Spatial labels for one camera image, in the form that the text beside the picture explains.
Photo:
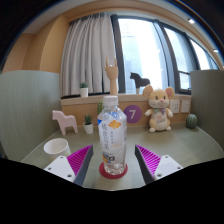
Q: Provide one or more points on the black horse figure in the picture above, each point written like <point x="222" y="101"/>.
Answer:
<point x="140" y="81"/>

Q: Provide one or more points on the grey-green desk partition panel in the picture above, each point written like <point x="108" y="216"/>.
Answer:
<point x="210" y="106"/>
<point x="28" y="113"/>

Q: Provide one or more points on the small potted plant white pot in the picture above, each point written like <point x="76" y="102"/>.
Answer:
<point x="88" y="128"/>
<point x="84" y="92"/>

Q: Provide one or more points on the round green cactus ornament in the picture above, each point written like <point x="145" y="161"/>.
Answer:
<point x="191" y="121"/>

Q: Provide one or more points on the ceiling lights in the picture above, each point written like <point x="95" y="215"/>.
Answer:
<point x="191" y="21"/>

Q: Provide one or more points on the grey window curtain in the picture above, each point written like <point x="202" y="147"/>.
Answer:
<point x="88" y="56"/>

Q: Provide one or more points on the pink wooden horse figure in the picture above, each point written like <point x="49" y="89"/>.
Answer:
<point x="65" y="121"/>

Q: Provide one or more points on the beige mouse plush toy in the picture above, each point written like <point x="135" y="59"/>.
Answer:
<point x="159" y="110"/>

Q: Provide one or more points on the white paper cup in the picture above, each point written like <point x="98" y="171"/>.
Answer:
<point x="56" y="148"/>

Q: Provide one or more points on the wooden hand model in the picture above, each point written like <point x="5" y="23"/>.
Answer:
<point x="112" y="75"/>

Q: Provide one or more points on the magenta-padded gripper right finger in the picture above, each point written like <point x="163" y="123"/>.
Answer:
<point x="166" y="165"/>

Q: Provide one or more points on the clear plastic drink bottle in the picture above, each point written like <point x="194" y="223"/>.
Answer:
<point x="112" y="136"/>

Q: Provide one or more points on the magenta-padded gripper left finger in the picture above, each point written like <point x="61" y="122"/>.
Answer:
<point x="60" y="165"/>

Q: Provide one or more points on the flat round red coaster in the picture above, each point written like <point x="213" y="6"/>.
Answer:
<point x="113" y="176"/>

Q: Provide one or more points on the round purple number sign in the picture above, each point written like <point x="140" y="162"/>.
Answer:
<point x="132" y="114"/>

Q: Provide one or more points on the white wall socket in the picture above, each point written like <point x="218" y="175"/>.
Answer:
<point x="174" y="106"/>
<point x="185" y="106"/>

